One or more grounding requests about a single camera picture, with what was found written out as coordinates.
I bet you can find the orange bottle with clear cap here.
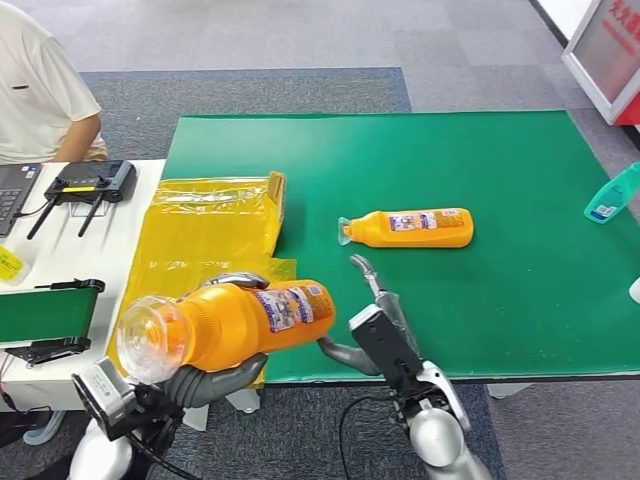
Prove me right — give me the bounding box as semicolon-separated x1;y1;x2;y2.
115;279;336;386
337;208;475;250

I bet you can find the green table mat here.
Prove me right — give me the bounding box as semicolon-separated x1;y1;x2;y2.
161;110;640;386

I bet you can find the thin black laptop cable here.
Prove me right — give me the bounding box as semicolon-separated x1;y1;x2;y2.
12;200;49;220

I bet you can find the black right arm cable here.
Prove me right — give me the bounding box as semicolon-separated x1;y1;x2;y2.
338;394;397;480

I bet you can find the white framed red sign board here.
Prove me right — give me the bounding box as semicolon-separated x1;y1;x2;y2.
562;0;640;127

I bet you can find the dark laptop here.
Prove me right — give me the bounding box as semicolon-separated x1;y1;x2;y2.
0;163;42;238

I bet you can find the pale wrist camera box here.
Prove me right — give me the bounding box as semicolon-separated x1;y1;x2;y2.
348;304;424;392
71;357;137;442

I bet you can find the teal plastic bottle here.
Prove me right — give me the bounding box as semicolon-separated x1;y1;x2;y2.
583;162;640;225

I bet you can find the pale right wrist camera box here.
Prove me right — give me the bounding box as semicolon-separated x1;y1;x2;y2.
348;304;424;392

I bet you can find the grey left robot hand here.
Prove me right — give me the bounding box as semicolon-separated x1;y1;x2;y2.
162;271;271;410

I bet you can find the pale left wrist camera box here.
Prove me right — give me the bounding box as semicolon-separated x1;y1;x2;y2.
71;357;137;442

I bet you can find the white table foot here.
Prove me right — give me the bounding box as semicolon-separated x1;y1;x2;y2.
182;404;211;433
225;389;261;416
487;384;534;400

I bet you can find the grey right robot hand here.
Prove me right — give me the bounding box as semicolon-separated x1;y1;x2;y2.
317;254;420;378

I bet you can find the box wrapped in yellow plastic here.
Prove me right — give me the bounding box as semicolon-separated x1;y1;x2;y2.
105;172;297;390

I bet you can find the yellow label sticker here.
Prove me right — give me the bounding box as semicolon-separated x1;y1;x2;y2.
0;246;26;285

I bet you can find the black remote controller with antennas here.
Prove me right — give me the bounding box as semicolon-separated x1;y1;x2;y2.
26;160;137;241

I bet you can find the small green conveyor belt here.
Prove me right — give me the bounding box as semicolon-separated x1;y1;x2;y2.
0;278;106;368

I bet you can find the person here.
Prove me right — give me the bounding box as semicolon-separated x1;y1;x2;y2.
0;0;109;166

